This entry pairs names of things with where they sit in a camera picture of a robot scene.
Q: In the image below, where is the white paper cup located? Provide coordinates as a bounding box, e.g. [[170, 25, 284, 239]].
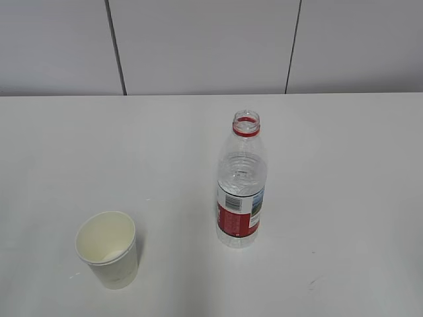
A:
[[75, 211, 138, 290]]

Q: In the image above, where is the clear plastic water bottle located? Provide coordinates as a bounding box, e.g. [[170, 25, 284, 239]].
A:
[[216, 110, 268, 248]]

